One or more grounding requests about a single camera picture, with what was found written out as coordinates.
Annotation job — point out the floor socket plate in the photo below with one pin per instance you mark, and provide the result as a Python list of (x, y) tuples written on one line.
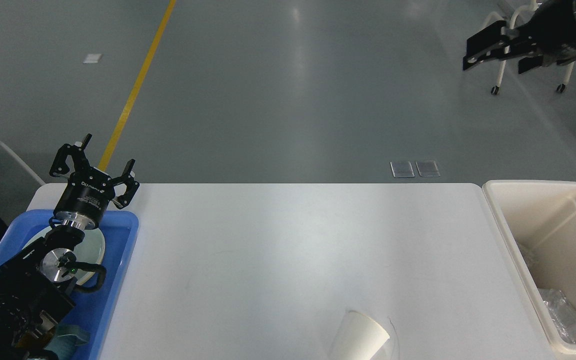
[(428, 169), (402, 169)]

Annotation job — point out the blue plastic tray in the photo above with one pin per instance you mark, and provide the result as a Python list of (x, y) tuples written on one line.
[(93, 312)]

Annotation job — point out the floor socket plate left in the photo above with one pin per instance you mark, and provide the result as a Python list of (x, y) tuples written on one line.
[(402, 169)]

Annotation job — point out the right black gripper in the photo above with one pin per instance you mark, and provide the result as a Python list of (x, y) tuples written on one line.
[(552, 29)]

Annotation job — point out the floor socket plate right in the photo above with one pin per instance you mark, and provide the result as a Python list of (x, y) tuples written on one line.
[(428, 169)]

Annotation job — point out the teal mug yellow inside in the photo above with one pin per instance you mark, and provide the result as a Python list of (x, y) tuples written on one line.
[(60, 343)]

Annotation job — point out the foil tray container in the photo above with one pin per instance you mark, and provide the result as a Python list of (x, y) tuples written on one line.
[(562, 313)]

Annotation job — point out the white paper cup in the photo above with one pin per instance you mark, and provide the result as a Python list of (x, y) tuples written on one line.
[(359, 337)]

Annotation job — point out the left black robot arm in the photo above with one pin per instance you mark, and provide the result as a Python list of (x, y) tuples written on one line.
[(39, 285)]

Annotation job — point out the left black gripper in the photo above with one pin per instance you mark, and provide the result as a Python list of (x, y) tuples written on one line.
[(89, 191)]

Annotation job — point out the white office chair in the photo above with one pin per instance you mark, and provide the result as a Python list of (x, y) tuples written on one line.
[(505, 55)]

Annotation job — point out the beige plastic bin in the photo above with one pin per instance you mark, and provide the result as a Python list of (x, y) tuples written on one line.
[(537, 220)]

